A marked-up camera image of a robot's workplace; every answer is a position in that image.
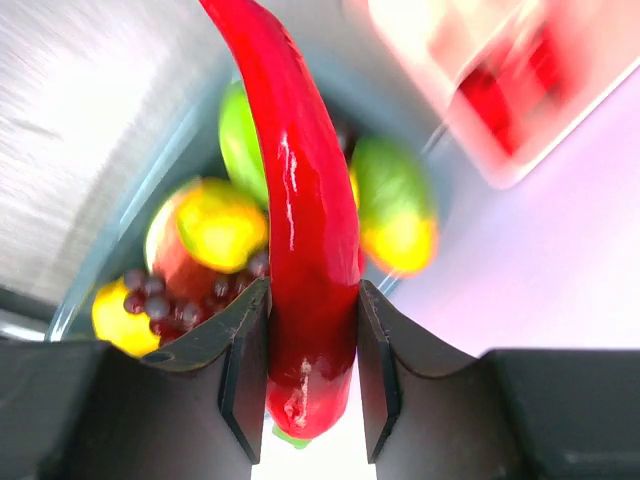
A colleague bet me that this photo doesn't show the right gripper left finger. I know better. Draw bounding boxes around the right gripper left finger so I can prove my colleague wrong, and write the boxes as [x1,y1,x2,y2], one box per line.
[1,279,269,479]

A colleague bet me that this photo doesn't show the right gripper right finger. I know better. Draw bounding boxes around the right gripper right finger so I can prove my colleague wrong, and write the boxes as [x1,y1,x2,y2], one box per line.
[358,281,639,479]

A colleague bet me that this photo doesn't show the red toy chili pepper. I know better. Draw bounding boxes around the red toy chili pepper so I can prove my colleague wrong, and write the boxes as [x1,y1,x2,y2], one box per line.
[204,1,361,440]

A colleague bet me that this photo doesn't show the toy grapes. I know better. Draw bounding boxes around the toy grapes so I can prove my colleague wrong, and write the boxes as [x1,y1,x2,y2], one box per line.
[122,249,269,346]

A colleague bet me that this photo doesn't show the toy watermelon slice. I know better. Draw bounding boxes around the toy watermelon slice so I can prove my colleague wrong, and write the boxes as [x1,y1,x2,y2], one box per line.
[144,182,217,302]

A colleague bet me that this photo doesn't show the green orange toy mango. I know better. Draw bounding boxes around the green orange toy mango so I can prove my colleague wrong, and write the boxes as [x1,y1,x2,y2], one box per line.
[350,136,439,277]

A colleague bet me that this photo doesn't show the yellow green toy lemon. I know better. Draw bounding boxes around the yellow green toy lemon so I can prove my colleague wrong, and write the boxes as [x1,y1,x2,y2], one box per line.
[175,177,269,273]

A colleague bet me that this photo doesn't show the teal fruit tray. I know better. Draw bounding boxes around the teal fruit tray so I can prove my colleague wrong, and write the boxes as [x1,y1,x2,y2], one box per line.
[45,45,444,341]

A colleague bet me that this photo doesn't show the green toy starfruit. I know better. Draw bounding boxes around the green toy starfruit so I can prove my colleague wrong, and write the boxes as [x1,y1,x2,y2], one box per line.
[218,81,269,210]

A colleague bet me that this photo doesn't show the red clips in tray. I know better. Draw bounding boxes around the red clips in tray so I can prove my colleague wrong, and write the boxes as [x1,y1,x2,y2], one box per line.
[458,22,568,156]

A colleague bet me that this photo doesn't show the pink compartment tray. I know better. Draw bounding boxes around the pink compartment tray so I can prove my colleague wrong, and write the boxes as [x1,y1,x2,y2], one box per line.
[343,1,639,188]

